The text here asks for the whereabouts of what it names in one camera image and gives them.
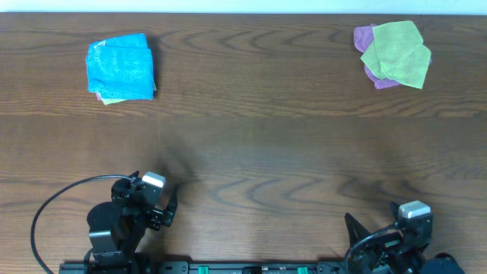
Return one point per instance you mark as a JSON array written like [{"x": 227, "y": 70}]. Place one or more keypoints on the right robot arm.
[{"x": 442, "y": 263}]

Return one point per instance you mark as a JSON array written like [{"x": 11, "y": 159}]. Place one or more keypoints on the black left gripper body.
[{"x": 142, "y": 217}]

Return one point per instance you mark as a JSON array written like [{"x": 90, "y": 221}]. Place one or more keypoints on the blue microfiber cloth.
[{"x": 119, "y": 61}]

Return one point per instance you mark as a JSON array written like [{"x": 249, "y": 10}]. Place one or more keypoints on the crumpled purple cloth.
[{"x": 365, "y": 45}]

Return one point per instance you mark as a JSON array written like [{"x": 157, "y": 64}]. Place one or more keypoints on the crumpled green cloth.
[{"x": 397, "y": 53}]

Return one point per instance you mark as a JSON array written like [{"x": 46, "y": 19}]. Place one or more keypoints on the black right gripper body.
[{"x": 385, "y": 246}]

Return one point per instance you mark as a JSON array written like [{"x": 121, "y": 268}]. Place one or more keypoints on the folded green cloth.
[{"x": 127, "y": 92}]

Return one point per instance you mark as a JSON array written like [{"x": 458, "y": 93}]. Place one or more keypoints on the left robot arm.
[{"x": 118, "y": 226}]

